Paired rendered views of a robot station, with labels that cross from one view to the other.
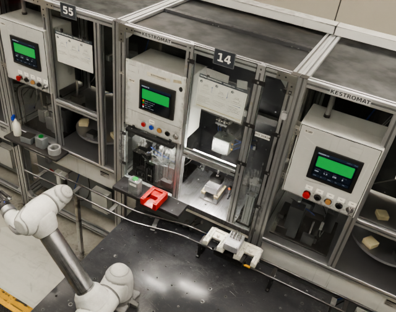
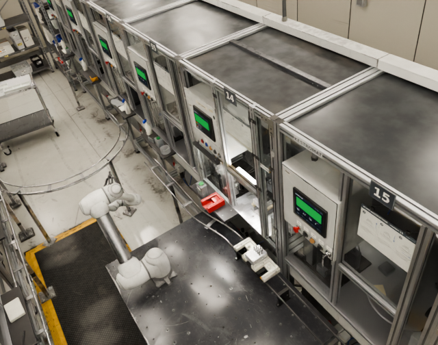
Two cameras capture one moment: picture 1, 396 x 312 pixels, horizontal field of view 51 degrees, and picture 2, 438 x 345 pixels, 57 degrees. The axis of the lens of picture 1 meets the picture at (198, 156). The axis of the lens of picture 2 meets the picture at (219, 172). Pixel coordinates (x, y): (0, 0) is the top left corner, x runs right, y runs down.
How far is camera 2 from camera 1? 141 cm
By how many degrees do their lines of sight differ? 31
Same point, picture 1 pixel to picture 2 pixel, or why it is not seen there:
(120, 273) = (152, 256)
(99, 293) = (131, 266)
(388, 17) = not seen: outside the picture
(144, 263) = (193, 252)
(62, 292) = not seen: hidden behind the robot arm
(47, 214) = (98, 202)
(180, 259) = (222, 257)
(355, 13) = not seen: outside the picture
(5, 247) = (142, 215)
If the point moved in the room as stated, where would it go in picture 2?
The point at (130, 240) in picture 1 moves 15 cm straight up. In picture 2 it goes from (194, 232) to (190, 220)
